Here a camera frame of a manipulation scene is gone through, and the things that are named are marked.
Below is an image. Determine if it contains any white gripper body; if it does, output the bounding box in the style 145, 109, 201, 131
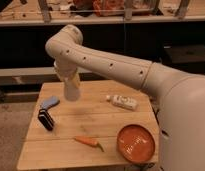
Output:
64, 74, 80, 101

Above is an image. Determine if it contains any orange bowl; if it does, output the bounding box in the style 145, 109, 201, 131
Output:
117, 124, 155, 164

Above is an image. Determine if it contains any wooden shelf with clutter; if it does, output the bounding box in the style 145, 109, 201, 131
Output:
0, 0, 205, 26

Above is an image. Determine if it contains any blue ceramic cup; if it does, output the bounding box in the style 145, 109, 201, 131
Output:
40, 96, 60, 110

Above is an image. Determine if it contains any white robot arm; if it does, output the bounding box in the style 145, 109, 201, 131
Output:
45, 25, 205, 171

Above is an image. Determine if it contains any black eraser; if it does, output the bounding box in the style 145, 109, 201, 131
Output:
38, 109, 54, 131

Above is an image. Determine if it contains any wooden table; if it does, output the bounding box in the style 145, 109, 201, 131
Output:
17, 80, 159, 171

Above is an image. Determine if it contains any orange carrot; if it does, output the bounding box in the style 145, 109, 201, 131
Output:
74, 136, 104, 151

